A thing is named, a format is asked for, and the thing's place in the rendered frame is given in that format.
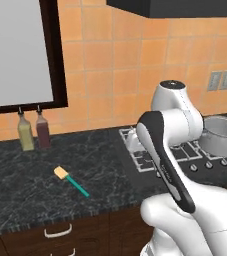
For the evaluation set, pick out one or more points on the silver hob knob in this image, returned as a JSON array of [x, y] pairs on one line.
[[209, 164], [194, 167], [224, 162]]

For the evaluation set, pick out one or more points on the black range hood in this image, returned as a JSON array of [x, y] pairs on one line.
[[175, 7]]

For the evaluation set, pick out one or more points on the dark wood drawer front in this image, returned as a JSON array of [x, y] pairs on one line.
[[56, 234]]

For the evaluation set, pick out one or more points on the yellow-green oil bottle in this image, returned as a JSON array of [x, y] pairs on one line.
[[25, 135]]

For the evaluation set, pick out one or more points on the dark wood cupboard door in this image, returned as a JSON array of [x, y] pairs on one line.
[[128, 231]]

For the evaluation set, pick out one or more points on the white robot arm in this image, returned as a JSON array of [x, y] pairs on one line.
[[178, 213]]

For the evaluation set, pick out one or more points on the grey wall socket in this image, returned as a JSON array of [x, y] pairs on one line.
[[214, 81], [226, 80]]

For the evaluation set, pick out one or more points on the silver metal pot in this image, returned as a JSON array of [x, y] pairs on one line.
[[222, 136]]

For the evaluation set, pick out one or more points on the dark red sauce bottle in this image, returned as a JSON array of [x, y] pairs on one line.
[[43, 132]]

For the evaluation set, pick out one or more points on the dark framed window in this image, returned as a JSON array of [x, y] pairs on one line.
[[16, 50]]

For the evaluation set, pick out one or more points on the black gas hob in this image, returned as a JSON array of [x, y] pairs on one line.
[[181, 156]]

